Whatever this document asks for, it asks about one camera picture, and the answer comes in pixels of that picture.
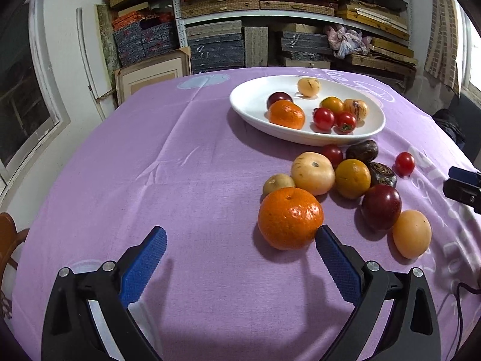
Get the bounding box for white framed window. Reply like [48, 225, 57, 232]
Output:
[0, 0, 72, 196]

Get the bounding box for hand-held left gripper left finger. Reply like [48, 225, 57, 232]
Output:
[41, 226, 168, 361]

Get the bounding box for white leaning board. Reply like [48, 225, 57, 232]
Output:
[76, 7, 115, 121]

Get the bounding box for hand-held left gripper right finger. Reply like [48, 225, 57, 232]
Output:
[316, 224, 442, 361]

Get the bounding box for upright woven straw box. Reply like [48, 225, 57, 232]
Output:
[244, 26, 269, 68]

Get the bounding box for black cable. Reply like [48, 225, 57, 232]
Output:
[455, 281, 481, 361]

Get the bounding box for large pale yellow fruit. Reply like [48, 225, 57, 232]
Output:
[290, 151, 336, 196]

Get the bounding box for dark brown water chestnut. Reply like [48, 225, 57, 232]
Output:
[367, 162, 398, 189]

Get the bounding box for brown wooden chair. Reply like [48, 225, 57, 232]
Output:
[0, 212, 31, 324]

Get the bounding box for grey metal shelf rack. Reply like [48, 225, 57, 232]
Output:
[169, 0, 412, 76]

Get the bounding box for stack of dark grey boxes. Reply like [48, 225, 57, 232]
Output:
[187, 34, 246, 75]

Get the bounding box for pale striped pepino melon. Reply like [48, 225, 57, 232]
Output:
[344, 99, 369, 122]

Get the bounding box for pink white cloth bundle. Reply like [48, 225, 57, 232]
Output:
[325, 23, 372, 60]

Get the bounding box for white oval plate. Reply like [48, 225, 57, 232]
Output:
[229, 75, 387, 147]

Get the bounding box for pile of dark printed boxes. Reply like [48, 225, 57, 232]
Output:
[280, 30, 333, 69]

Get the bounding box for pale orange round fruit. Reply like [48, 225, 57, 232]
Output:
[392, 210, 433, 259]

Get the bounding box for dark red plum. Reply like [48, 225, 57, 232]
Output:
[267, 91, 294, 109]
[361, 184, 402, 231]

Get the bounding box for stack of yellow wooden boxes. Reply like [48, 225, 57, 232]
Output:
[336, 0, 418, 79]

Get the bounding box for orange patterned boxes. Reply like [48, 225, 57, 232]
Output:
[112, 11, 175, 31]

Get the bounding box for small brownish round fruit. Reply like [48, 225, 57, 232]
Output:
[262, 173, 297, 198]

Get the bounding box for woven checked curtain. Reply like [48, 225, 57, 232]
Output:
[424, 0, 461, 94]

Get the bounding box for yellow orange tomato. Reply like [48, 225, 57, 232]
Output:
[335, 159, 372, 200]

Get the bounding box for wooden framed panel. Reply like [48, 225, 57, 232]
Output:
[114, 46, 192, 106]

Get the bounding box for dark cloth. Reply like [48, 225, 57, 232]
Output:
[432, 94, 481, 166]

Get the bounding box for green marbled board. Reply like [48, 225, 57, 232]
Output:
[96, 4, 121, 79]

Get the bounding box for dark brown oblong fruit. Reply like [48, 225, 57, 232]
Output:
[345, 140, 379, 164]

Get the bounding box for stack of blue floral boxes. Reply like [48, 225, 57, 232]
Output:
[113, 20, 180, 67]

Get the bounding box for small yellow tomato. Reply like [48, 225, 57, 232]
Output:
[320, 97, 345, 115]

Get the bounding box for purple tablecloth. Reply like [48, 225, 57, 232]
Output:
[9, 67, 481, 361]

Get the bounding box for orange mandarin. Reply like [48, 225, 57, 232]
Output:
[257, 187, 324, 251]
[268, 100, 306, 130]

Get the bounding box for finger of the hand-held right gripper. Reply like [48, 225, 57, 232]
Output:
[448, 166, 481, 183]
[442, 179, 481, 214]

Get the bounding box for red tomato with green calyx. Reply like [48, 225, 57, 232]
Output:
[335, 111, 357, 134]

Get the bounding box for pale spotted loquat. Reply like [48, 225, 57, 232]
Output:
[297, 77, 321, 98]

